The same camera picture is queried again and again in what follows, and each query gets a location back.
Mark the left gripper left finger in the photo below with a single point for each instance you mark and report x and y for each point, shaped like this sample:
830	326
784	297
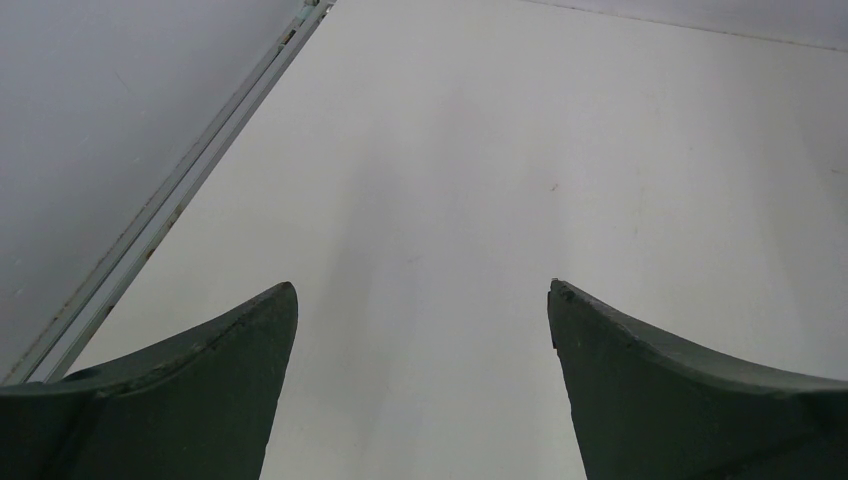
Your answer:
198	405

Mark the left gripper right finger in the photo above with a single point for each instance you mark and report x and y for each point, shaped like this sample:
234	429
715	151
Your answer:
648	404

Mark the left aluminium frame rail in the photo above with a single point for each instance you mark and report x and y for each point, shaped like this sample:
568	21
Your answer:
111	111

